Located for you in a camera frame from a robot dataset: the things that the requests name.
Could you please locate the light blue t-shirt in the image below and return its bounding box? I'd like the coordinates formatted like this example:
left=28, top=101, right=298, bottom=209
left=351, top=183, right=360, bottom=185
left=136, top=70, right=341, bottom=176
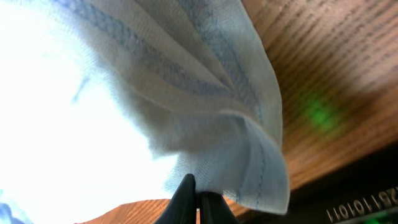
left=1, top=0, right=290, bottom=223

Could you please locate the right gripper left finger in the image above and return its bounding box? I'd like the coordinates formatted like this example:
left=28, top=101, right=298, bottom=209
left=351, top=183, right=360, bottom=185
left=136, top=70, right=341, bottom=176
left=155, top=174, right=197, bottom=224

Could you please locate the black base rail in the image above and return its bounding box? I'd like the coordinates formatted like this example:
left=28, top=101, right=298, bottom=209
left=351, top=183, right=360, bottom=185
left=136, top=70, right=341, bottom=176
left=238, top=144, right=397, bottom=224

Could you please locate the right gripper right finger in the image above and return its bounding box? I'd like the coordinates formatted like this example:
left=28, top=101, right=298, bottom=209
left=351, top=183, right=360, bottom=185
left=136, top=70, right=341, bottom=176
left=198, top=192, right=239, bottom=224

